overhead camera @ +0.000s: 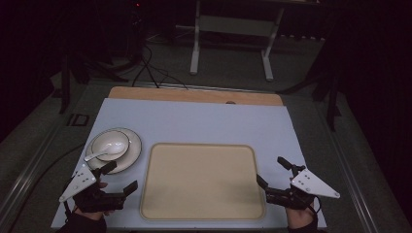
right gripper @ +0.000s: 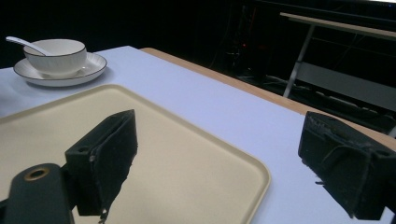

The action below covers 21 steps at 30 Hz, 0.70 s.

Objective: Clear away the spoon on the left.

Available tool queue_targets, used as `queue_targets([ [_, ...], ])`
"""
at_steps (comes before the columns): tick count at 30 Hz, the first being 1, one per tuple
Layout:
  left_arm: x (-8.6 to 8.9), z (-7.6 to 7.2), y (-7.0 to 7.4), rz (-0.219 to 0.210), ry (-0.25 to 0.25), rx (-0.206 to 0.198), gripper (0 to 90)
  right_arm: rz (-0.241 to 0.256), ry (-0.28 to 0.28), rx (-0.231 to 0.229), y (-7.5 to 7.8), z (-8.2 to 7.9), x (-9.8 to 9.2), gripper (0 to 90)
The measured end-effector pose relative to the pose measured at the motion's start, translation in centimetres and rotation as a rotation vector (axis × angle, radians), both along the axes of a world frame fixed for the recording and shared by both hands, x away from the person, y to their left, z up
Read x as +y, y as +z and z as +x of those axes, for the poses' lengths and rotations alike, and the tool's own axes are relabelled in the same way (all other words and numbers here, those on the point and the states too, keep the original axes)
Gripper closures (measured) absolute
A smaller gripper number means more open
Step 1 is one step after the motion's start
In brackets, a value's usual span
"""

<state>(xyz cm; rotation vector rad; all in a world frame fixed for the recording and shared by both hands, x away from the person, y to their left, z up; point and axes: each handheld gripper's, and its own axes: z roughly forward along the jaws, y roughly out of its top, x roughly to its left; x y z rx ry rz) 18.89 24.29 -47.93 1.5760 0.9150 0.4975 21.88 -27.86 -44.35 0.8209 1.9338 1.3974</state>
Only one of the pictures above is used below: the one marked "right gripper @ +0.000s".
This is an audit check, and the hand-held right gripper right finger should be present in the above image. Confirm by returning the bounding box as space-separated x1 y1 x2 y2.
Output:
297 111 396 221

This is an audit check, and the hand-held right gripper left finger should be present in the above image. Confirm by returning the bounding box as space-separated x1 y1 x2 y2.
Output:
64 108 139 224

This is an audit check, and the beige plastic tray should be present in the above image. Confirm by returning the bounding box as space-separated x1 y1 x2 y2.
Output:
0 83 272 224

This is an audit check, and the white metal-framed table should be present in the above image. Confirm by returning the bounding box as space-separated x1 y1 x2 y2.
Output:
278 11 396 113

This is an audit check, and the white saucer plate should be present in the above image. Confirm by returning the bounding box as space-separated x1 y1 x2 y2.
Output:
13 51 108 88

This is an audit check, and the white ribbed bowl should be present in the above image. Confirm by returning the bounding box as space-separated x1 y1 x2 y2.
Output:
22 38 88 77

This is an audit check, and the white ceramic spoon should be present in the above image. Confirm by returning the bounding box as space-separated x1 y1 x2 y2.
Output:
5 35 52 57

